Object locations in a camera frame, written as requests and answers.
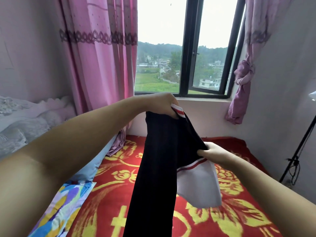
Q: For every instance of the person's left hand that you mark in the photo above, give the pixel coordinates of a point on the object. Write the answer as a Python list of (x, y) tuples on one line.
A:
[(160, 105)]

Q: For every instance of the person's right hand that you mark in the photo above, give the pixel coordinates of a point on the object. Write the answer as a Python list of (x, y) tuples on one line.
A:
[(217, 154)]

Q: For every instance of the black garment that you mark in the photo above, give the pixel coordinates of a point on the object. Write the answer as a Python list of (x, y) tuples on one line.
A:
[(163, 175)]

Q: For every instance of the person's left forearm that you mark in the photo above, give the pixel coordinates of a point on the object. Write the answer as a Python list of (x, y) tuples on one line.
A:
[(54, 160)]

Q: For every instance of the person's right forearm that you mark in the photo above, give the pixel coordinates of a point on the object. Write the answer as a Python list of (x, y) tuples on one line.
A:
[(276, 200)]

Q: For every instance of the dark framed window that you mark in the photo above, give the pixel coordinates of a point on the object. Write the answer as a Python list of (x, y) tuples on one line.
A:
[(158, 61)]

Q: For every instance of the wide pink curtain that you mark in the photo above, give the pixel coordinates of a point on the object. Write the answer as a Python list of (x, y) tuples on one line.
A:
[(98, 51)]

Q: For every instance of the narrow pink curtain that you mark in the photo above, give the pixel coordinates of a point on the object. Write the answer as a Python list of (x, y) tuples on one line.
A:
[(247, 71)]

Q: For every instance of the pale blue pillow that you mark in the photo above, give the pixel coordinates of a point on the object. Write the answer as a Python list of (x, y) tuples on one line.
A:
[(94, 165)]

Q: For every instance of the red and yellow blanket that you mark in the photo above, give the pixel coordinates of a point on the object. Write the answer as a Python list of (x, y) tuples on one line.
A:
[(113, 204)]

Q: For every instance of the white tufted headboard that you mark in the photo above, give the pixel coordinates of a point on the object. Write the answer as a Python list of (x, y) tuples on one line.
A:
[(24, 123)]

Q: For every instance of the blue patterned pillow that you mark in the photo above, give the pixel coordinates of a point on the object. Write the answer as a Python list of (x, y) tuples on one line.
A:
[(61, 209)]

